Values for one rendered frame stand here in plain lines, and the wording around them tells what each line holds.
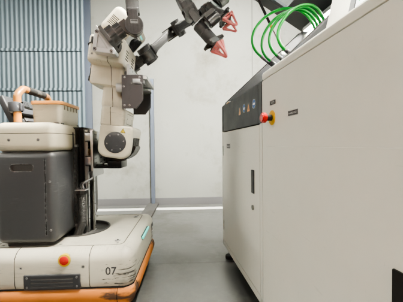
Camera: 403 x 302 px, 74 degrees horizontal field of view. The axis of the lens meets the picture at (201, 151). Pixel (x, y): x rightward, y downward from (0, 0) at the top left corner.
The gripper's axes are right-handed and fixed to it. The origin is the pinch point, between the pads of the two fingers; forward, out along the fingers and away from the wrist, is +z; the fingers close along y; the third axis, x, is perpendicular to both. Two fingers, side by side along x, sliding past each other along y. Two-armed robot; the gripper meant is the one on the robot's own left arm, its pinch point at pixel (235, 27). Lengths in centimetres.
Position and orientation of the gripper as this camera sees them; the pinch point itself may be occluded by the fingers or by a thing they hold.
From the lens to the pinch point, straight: 156.0
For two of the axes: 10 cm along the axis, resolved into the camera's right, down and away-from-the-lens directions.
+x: -7.2, 6.8, -1.2
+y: 0.5, 2.2, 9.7
